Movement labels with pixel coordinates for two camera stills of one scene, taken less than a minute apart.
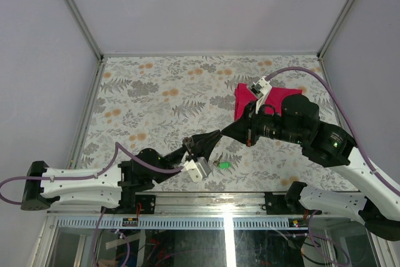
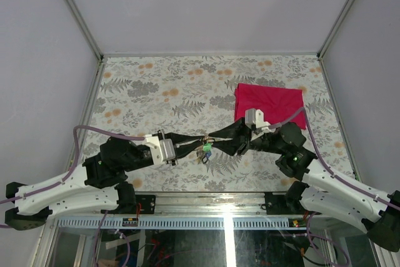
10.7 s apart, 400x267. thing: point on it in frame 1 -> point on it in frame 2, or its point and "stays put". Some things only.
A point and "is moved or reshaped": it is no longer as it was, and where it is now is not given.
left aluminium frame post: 77,13 stays put
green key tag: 225,165 is moved or reshaped
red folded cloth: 244,95 stays put
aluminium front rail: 201,212 stays put
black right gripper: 245,130 -> 235,130
